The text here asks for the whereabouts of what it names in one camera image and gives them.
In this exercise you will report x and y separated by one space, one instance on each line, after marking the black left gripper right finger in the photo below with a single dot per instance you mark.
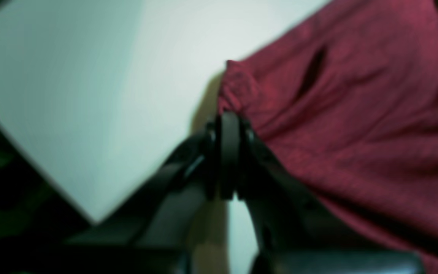
295 232

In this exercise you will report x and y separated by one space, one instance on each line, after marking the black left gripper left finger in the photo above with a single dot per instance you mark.
148 233

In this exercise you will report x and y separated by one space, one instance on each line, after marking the dark red t-shirt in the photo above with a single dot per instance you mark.
348 102

